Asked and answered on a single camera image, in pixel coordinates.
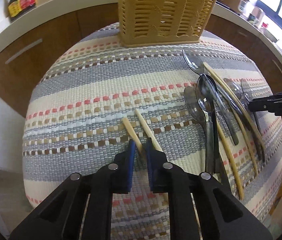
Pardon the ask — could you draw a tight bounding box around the clear plastic spoon top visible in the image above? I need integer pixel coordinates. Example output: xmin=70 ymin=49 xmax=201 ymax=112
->
xmin=182 ymin=47 xmax=239 ymax=145

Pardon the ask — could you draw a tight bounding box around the long bamboo chopstick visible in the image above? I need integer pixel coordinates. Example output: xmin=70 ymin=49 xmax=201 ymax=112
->
xmin=203 ymin=62 xmax=266 ymax=150

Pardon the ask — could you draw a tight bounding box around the striped woven table mat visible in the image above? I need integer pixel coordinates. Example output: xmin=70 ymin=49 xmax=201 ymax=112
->
xmin=22 ymin=24 xmax=282 ymax=239

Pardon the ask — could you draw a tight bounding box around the yellow plastic utensil basket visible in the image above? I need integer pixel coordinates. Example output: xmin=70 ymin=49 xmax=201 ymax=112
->
xmin=118 ymin=0 xmax=217 ymax=47

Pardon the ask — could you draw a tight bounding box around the white kitchen counter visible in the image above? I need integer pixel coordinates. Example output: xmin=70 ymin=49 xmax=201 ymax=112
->
xmin=0 ymin=0 xmax=282 ymax=72

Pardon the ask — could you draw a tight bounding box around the clear grey spoon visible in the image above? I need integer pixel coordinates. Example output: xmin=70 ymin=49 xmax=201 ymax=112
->
xmin=184 ymin=86 xmax=206 ymax=132

